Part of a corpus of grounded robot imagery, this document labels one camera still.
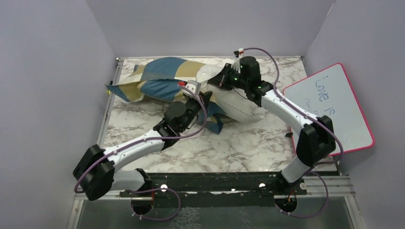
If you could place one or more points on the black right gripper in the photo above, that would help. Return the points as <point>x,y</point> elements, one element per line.
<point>220,78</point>

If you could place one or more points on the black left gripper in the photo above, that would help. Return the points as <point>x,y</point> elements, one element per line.
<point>207,97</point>

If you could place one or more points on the white pillow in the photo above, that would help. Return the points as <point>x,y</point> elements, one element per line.
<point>228,103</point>

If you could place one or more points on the blue yellow patchwork pillowcase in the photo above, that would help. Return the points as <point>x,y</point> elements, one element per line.
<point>159,79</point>

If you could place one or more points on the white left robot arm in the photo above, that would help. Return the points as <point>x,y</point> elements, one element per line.
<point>95,171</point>

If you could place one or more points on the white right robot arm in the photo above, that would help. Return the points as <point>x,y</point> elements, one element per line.
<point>315,134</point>

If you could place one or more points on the pink framed whiteboard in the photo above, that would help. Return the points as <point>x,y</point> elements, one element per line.
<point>329,92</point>

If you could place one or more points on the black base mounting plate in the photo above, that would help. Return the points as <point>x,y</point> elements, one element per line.
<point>140,180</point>

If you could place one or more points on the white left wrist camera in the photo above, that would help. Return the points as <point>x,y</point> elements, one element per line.
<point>190,88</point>

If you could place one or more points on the aluminium table edge rail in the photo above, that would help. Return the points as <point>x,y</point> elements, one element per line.
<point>109,105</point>

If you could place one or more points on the aluminium front rail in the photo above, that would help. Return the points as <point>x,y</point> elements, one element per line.
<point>332,186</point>

